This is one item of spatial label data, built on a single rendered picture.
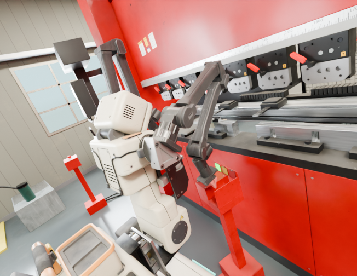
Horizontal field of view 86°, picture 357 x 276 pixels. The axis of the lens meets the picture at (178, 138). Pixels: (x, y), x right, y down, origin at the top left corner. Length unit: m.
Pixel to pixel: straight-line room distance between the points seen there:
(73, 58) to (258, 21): 1.66
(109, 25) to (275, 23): 1.56
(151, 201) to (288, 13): 0.92
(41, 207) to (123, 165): 2.87
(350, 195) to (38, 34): 4.73
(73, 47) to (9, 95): 2.37
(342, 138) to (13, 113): 4.30
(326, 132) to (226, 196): 0.53
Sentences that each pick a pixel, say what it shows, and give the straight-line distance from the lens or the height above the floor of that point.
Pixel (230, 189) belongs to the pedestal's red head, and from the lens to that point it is 1.03.
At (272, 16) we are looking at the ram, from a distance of 1.00.
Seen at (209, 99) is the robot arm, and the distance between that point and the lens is 0.92.
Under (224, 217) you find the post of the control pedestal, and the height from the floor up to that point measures 0.56.
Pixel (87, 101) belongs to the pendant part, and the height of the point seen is 1.39.
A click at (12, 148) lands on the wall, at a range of 4.32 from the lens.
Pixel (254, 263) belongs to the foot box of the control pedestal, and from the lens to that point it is 1.55.
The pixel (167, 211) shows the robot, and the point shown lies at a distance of 0.88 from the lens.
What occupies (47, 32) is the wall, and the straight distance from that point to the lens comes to 4.76.
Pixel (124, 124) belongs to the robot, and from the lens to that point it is 0.70.
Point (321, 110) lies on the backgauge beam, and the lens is 1.30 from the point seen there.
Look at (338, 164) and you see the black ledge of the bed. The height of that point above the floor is 0.88.
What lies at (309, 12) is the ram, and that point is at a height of 1.43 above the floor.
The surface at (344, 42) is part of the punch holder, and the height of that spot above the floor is 1.30.
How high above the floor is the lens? 1.39
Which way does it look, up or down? 19 degrees down
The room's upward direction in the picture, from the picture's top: 19 degrees counter-clockwise
